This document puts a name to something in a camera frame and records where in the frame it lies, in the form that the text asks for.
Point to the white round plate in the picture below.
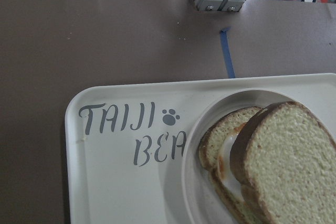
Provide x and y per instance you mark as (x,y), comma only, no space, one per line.
(202,202)

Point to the bread slice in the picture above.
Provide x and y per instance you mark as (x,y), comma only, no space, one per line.
(284,159)
(214,153)

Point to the cream bear serving tray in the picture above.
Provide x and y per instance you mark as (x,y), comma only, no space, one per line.
(125,144)

